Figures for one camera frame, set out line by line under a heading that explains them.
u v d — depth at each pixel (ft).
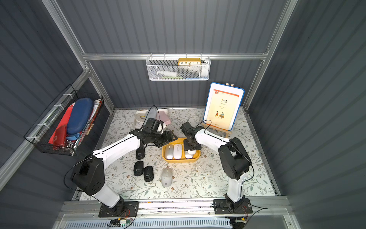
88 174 1.46
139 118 3.58
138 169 2.77
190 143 2.18
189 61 2.84
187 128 2.47
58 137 2.13
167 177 2.65
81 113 2.39
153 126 2.27
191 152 2.90
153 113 3.56
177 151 3.05
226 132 3.15
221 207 2.39
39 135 2.00
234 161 1.67
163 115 3.69
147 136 2.14
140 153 2.98
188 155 3.01
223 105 2.93
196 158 2.85
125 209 2.37
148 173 2.77
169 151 3.09
